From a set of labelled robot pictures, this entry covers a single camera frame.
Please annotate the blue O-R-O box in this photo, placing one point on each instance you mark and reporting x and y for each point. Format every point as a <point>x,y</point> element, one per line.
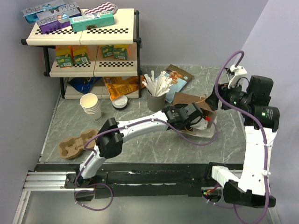
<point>33,14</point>

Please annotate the cream checkered shelf rack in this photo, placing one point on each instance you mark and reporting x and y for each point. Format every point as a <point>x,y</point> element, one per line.
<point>124,31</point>

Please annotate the brown cardboard cup carrier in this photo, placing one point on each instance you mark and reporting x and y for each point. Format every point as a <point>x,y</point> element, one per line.
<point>72,147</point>

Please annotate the brown paper takeout bag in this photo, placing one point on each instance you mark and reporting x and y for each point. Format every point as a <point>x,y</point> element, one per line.
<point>181,98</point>

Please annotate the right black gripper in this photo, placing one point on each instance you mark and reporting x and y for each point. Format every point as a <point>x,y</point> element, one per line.
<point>225,91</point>

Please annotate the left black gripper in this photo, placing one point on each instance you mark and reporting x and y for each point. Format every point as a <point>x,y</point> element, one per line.
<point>180,106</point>

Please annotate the purple O-R-O box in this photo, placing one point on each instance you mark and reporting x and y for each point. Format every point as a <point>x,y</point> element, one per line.
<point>57,21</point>

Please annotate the stack of white cup lids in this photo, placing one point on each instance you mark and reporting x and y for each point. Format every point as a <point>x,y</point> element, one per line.
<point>120,103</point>

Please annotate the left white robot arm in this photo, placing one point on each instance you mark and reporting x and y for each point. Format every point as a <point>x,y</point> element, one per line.
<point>108,142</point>

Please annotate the green orange box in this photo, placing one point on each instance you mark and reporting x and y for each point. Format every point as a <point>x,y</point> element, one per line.
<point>106,50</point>
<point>80,54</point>
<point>121,51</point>
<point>64,57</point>

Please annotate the teal carton box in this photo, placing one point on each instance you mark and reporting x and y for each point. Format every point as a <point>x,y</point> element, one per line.
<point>90,21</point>

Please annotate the orange snack bag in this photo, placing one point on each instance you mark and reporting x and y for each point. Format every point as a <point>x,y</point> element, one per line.
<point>119,86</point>

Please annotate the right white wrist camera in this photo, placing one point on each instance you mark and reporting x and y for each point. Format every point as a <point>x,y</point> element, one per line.
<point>237,72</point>

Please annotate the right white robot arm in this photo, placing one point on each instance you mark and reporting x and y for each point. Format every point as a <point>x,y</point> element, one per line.
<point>261,123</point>

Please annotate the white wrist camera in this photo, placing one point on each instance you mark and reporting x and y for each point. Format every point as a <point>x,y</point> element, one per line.
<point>237,72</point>
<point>202,124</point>

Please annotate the dark blue snack bag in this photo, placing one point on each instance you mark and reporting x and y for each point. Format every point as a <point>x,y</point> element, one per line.
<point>83,84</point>

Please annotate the light blue nut bag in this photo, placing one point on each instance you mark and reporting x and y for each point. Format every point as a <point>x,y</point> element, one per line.
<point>179,78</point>

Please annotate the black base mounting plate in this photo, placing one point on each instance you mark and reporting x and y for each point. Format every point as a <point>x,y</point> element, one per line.
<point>145,179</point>

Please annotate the purple white wavy pouch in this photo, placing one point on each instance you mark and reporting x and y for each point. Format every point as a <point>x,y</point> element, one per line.
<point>103,7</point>

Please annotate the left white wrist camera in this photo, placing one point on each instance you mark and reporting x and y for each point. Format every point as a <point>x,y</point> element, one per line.
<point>202,124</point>

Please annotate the stack of white paper cups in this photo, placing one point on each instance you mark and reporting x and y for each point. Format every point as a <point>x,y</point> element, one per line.
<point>91,106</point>

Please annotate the green orange box far left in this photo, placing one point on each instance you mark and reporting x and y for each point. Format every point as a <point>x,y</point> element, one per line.
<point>64,57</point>

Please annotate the grey straw holder cup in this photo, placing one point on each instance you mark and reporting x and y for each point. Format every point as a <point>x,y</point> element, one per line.
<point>154,103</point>

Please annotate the aluminium rail frame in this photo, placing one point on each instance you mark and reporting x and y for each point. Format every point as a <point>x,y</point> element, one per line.
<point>45,200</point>

